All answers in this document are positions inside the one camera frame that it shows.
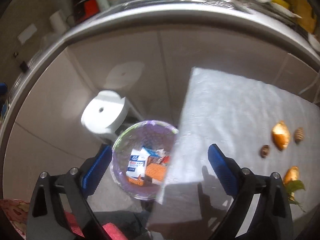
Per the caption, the brown chestnut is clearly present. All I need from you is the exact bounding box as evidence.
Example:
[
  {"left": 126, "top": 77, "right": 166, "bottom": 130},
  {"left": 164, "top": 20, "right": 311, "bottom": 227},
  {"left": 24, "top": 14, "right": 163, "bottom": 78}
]
[{"left": 260, "top": 145, "right": 270, "bottom": 158}]

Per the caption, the white blue sachet packet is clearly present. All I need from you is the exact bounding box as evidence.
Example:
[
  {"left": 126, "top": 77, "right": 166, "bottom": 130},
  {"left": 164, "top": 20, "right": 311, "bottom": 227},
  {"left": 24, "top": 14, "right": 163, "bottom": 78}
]
[{"left": 126, "top": 148, "right": 149, "bottom": 178}]

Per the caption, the green leafy sprig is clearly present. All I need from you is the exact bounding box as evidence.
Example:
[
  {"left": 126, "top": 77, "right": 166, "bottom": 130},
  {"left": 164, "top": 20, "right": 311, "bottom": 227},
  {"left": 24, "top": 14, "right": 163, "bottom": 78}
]
[{"left": 284, "top": 180, "right": 305, "bottom": 212}]

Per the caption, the orange foam fruit net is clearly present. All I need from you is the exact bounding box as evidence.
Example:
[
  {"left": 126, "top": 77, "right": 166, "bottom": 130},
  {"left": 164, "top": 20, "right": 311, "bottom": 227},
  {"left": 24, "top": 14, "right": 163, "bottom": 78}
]
[{"left": 144, "top": 163, "right": 167, "bottom": 184}]

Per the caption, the small bread piece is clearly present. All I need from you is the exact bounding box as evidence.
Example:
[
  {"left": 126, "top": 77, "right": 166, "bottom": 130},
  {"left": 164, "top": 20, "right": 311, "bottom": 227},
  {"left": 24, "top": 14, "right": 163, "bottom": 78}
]
[{"left": 271, "top": 120, "right": 291, "bottom": 151}]

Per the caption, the brown walnut shell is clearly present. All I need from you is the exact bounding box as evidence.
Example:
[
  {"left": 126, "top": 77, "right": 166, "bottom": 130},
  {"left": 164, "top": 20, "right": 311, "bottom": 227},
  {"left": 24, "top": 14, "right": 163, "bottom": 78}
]
[{"left": 293, "top": 127, "right": 304, "bottom": 144}]

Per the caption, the bread piece with ham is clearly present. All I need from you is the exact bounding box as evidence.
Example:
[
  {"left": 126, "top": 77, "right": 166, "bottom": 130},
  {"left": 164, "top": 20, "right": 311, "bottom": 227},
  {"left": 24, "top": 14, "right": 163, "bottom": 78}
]
[{"left": 283, "top": 166, "right": 299, "bottom": 185}]

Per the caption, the trash bin with purple bag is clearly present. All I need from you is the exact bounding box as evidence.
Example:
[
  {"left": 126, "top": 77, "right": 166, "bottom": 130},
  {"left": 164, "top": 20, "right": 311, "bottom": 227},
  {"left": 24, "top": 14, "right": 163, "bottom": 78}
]
[{"left": 110, "top": 120, "right": 178, "bottom": 201}]

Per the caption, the grey absorbent table mat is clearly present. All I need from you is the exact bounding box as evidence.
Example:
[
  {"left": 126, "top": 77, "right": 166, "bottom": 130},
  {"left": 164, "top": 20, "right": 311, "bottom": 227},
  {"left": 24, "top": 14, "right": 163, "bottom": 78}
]
[{"left": 149, "top": 68, "right": 319, "bottom": 237}]

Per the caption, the white round plastic stool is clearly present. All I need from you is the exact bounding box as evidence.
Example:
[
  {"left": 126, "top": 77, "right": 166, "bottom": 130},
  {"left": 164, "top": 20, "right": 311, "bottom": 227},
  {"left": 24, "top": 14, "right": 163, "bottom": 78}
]
[{"left": 81, "top": 90, "right": 131, "bottom": 142}]

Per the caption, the pink patterned clothing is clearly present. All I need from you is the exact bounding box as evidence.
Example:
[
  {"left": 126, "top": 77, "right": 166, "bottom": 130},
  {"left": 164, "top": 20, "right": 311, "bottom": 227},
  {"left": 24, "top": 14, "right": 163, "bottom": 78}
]
[{"left": 0, "top": 198, "right": 128, "bottom": 240}]

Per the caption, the white mug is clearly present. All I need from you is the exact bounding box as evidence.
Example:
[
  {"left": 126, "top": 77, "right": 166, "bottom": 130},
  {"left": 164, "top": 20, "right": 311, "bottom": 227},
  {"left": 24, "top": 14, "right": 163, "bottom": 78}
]
[{"left": 96, "top": 0, "right": 110, "bottom": 12}]

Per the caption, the wooden cutting board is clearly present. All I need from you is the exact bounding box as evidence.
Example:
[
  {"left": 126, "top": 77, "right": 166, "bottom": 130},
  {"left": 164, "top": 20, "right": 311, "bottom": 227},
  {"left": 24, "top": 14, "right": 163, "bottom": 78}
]
[{"left": 291, "top": 0, "right": 317, "bottom": 34}]

